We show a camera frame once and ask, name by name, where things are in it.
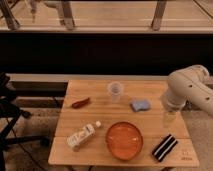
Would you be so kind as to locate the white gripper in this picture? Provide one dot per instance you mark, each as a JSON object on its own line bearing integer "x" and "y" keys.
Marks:
{"x": 171, "y": 103}

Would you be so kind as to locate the white plastic bottle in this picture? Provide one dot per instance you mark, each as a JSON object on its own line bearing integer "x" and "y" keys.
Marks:
{"x": 79, "y": 138}

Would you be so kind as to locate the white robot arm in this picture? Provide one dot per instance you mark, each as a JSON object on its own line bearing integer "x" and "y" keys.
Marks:
{"x": 187, "y": 84}

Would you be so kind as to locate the orange ceramic bowl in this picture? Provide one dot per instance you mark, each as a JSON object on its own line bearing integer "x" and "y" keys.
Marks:
{"x": 124, "y": 141}

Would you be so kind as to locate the black white striped cloth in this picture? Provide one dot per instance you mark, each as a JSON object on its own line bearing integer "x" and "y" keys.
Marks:
{"x": 164, "y": 147}

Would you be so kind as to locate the blue sponge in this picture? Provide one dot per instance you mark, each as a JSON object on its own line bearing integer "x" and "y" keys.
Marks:
{"x": 140, "y": 105}

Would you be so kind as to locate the clear plastic cup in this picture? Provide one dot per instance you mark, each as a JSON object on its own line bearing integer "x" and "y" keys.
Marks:
{"x": 115, "y": 91}

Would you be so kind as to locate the wooden table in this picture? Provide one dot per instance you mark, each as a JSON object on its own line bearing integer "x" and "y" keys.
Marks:
{"x": 101, "y": 108}

